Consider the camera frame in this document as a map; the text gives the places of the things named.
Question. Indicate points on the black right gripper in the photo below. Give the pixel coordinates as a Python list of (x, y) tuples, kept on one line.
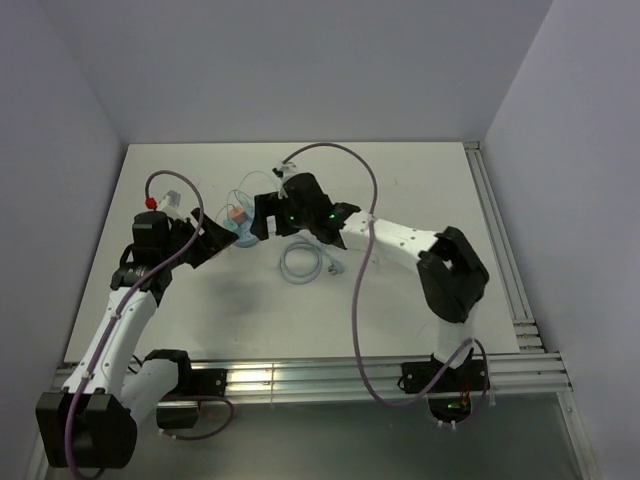
[(270, 205)]

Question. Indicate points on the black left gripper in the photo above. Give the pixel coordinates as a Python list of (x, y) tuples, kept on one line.
[(211, 242)]

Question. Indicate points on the round blue power strip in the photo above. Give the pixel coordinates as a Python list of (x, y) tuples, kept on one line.
[(245, 239)]

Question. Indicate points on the orange pink charger plug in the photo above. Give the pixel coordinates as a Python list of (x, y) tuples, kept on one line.
[(238, 215)]

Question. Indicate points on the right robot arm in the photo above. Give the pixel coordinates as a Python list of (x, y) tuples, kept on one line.
[(452, 276)]

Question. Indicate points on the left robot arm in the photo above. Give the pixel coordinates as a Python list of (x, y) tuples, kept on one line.
[(92, 421)]

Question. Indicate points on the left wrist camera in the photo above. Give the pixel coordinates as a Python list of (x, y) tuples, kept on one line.
[(169, 204)]

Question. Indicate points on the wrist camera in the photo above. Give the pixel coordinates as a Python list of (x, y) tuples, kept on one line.
[(283, 172), (169, 204)]

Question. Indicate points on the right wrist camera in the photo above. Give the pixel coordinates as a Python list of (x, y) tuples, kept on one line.
[(283, 172)]

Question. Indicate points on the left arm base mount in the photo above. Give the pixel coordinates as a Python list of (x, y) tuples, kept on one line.
[(181, 408)]

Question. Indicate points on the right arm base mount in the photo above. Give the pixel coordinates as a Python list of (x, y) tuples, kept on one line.
[(440, 377)]

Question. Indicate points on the right side aluminium rail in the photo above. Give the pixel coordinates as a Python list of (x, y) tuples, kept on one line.
[(527, 332)]

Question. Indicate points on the aluminium rail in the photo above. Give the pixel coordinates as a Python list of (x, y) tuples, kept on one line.
[(393, 378), (527, 332)]

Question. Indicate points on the front aluminium rail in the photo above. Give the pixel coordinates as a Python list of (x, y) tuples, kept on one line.
[(393, 378)]

